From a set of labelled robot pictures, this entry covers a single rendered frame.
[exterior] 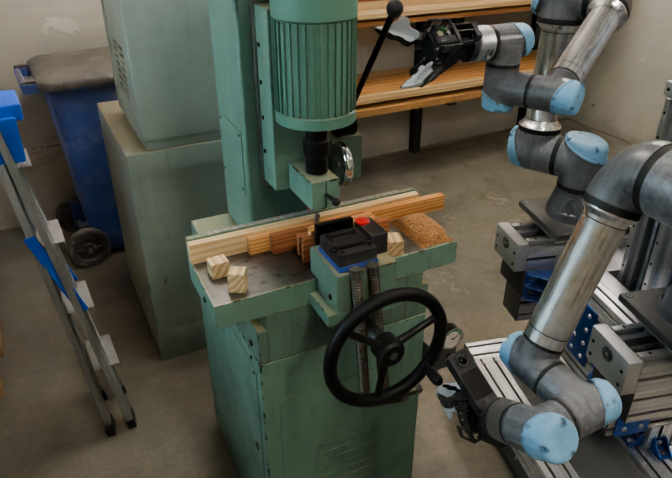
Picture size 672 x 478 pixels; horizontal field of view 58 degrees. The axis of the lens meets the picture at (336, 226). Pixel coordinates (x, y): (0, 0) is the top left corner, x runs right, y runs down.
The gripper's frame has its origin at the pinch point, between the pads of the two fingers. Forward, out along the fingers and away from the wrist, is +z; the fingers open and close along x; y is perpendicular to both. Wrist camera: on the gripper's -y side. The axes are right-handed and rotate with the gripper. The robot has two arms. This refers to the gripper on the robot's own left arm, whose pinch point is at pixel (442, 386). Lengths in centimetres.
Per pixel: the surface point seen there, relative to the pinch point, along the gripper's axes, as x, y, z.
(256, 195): -17, -50, 39
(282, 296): -24.2, -27.0, 12.4
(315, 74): -8, -68, -1
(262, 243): -22, -39, 24
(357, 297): -11.8, -23.2, 2.0
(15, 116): -67, -87, 58
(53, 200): -76, -88, 256
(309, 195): -11, -46, 16
